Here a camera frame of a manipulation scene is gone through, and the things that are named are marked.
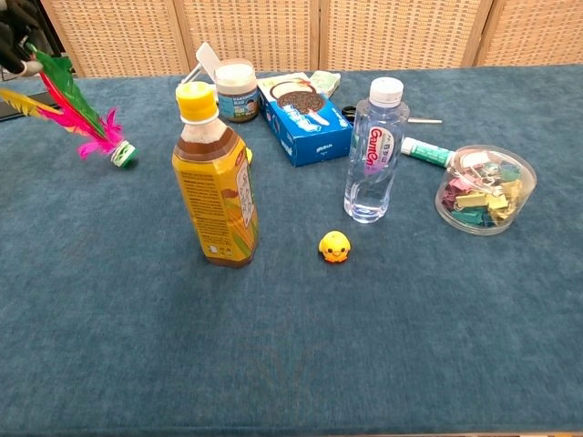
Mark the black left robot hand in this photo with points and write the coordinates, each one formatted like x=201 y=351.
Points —
x=11 y=47

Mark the colourful feather shuttlecock green base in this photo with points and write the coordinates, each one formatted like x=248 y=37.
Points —
x=124 y=154

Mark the black smartphone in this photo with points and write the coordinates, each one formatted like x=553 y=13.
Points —
x=9 y=112

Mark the wicker folding screen panel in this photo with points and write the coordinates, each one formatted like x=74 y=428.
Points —
x=401 y=32
x=255 y=32
x=123 y=36
x=537 y=29

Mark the white flat plastic scraper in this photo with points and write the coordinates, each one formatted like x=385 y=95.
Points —
x=208 y=58

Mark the brown jar with blue label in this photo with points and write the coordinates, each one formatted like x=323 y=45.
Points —
x=237 y=98

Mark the yellow corn drink bottle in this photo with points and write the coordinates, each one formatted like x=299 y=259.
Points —
x=214 y=196

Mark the small yellow object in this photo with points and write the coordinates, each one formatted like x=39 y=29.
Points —
x=249 y=156

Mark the blue cookie box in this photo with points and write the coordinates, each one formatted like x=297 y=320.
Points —
x=314 y=136

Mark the green tissue packet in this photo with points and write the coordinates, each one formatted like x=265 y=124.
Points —
x=329 y=82

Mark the clear plastic water bottle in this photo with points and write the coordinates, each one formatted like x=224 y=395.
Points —
x=376 y=150

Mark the small yellow duck toy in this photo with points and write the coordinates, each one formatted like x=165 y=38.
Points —
x=334 y=248

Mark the green and white glue stick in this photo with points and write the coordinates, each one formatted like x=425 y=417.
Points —
x=428 y=152

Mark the clear round binder clip box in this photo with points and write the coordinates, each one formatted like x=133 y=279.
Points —
x=483 y=196

